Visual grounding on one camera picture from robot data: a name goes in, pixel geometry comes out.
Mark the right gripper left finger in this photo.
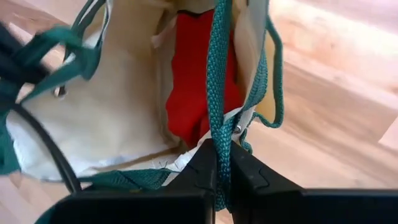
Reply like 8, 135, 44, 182
160, 138, 218, 224

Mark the beige green-trimmed garden bag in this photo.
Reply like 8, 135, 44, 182
0, 0, 285, 212

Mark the green pruning shears black strap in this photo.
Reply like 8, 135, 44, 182
9, 104, 82, 194

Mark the red garden glove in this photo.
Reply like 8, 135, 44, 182
165, 9, 245, 149

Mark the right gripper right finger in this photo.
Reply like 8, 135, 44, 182
230, 141, 304, 224

